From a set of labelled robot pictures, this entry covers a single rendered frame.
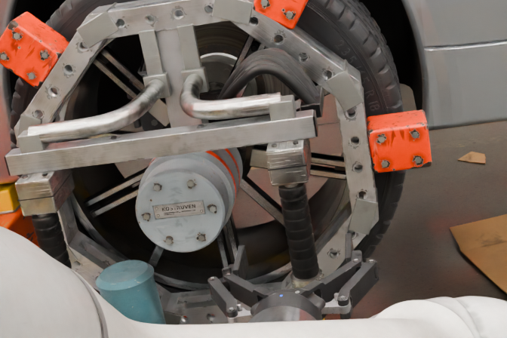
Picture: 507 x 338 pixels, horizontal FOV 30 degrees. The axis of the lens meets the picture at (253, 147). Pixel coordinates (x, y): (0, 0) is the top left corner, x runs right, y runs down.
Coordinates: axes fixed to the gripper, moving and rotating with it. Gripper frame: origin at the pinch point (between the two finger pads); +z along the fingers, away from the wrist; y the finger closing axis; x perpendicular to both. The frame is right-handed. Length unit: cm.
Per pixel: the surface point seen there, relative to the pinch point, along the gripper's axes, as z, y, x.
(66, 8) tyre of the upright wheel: 36, -34, 29
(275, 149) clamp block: 6.4, -1.2, 11.9
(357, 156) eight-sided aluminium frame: 27.7, 8.2, 1.5
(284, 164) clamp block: 5.7, -0.2, 9.8
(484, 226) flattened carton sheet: 171, 38, -81
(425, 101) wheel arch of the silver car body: 64, 21, -3
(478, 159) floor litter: 235, 44, -83
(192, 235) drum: 13.2, -15.9, -1.8
